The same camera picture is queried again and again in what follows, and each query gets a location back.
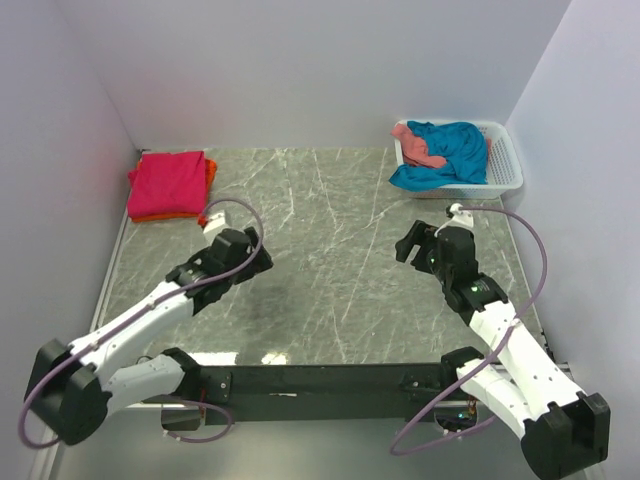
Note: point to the teal t shirt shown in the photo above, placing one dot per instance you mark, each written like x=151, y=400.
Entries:
x=464, y=147

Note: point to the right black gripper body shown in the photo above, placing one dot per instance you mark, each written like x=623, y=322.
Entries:
x=440, y=270

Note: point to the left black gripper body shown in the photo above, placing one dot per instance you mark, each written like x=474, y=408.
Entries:
x=258, y=264

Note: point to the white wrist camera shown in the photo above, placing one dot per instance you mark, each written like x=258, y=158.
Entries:
x=459, y=217
x=212, y=224

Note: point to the white plastic laundry basket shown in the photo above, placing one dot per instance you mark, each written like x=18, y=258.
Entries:
x=504, y=172

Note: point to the salmon pink t shirt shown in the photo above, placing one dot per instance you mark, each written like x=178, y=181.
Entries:
x=414, y=149

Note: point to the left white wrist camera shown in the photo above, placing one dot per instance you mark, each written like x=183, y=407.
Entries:
x=212, y=224

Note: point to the folded orange t shirt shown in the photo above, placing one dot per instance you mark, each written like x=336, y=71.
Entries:
x=211, y=168

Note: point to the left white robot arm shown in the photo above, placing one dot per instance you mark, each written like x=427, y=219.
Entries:
x=73, y=388

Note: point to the magenta t shirt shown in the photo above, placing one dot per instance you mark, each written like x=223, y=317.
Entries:
x=167, y=183

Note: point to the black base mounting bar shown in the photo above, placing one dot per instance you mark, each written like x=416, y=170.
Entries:
x=315, y=392

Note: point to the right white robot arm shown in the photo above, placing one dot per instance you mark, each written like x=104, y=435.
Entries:
x=561, y=428

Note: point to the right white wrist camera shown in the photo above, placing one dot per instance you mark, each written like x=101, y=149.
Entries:
x=459, y=217

